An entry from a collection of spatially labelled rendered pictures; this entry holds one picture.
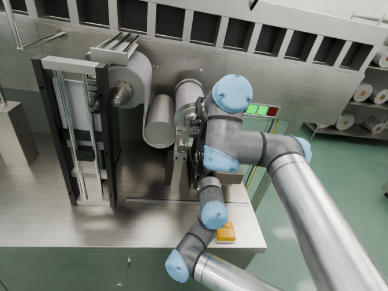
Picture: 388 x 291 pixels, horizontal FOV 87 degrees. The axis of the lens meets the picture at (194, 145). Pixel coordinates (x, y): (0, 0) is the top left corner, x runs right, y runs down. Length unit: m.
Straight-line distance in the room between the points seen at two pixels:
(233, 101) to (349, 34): 0.95
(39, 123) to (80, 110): 0.68
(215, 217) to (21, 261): 0.74
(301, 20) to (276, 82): 0.27
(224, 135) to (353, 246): 0.25
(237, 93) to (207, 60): 0.64
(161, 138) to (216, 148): 0.43
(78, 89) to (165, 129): 0.32
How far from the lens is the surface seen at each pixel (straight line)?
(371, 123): 4.88
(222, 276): 0.60
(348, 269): 0.32
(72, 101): 0.69
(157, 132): 0.79
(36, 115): 1.33
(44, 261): 1.03
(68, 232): 0.88
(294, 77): 1.21
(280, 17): 1.10
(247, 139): 0.42
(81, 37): 1.08
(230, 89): 0.41
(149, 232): 0.83
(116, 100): 0.64
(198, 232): 0.67
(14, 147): 1.12
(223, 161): 0.40
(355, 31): 1.30
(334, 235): 0.33
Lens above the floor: 1.61
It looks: 35 degrees down
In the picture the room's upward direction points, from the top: 11 degrees clockwise
